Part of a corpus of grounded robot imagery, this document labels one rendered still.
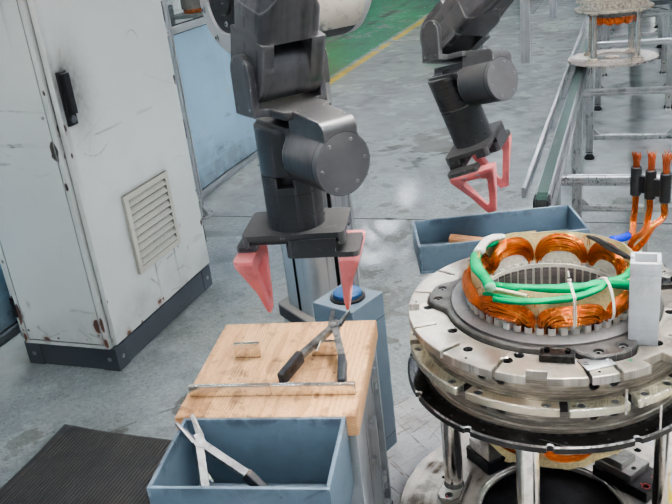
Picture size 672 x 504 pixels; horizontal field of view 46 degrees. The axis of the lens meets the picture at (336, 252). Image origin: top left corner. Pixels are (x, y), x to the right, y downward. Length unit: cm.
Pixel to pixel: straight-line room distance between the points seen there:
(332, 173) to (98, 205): 238
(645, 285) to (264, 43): 42
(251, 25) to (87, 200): 230
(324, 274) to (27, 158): 188
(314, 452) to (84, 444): 204
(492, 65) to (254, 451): 57
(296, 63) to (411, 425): 70
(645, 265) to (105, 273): 248
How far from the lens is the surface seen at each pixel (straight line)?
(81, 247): 302
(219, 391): 86
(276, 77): 73
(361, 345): 92
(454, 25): 112
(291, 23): 71
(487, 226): 128
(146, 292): 330
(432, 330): 87
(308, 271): 127
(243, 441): 84
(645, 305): 83
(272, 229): 79
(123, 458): 270
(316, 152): 68
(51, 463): 279
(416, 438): 125
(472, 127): 115
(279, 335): 96
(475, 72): 109
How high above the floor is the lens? 152
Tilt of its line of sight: 23 degrees down
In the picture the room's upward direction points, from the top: 7 degrees counter-clockwise
